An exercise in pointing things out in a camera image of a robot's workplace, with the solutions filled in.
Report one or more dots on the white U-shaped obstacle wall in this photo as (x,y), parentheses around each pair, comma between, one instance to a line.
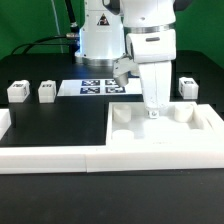
(109,158)

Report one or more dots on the white square table top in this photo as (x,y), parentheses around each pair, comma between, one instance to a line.
(179,123)

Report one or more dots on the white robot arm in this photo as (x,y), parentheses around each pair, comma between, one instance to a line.
(135,37)

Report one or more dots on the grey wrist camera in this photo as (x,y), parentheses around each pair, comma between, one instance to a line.
(121,68)

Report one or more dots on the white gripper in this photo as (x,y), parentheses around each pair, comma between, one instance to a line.
(155,81)

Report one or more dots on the white marker sheet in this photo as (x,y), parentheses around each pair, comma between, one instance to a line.
(98,87)

